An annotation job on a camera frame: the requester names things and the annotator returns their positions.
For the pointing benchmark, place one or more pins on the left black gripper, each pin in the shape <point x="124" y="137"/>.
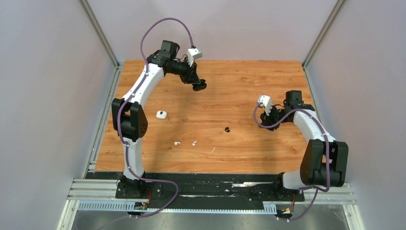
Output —
<point x="190" y="76"/>

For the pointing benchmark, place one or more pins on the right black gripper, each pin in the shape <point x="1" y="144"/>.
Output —
<point x="266" y="120"/>

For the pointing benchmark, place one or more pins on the black earbud charging case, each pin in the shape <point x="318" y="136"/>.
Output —
<point x="200" y="86"/>

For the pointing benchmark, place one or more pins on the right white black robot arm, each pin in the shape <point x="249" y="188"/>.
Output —
<point x="324" y="162"/>

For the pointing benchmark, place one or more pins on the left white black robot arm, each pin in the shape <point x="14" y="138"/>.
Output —
<point x="129" y="118"/>

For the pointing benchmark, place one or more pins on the white earbud charging case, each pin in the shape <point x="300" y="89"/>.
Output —
<point x="162" y="115"/>

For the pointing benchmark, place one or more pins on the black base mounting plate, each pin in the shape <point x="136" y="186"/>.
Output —
<point x="192" y="178"/>

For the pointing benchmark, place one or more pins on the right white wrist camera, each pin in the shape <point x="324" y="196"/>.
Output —
<point x="265" y="102"/>

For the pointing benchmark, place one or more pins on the right aluminium corner post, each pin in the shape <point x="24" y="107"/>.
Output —
<point x="323" y="32"/>

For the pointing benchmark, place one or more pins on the aluminium corner post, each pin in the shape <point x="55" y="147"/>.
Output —
<point x="323" y="32"/>
<point x="99" y="32"/>

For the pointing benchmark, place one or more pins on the left aluminium corner post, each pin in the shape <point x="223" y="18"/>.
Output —
<point x="99" y="32"/>

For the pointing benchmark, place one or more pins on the white slotted cable duct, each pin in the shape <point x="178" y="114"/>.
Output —
<point x="267" y="208"/>

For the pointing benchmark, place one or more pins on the aluminium frame rail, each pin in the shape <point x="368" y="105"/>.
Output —
<point x="106" y="190"/>

